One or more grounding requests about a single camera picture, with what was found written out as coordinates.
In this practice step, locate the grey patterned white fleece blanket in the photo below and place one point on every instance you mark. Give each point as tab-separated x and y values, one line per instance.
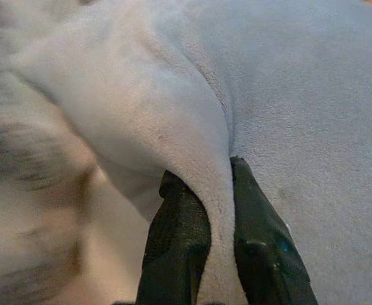
141	111

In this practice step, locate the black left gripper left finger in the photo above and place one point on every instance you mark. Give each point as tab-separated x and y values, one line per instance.
176	248

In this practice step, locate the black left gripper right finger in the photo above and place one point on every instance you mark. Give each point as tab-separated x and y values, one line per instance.
268	254

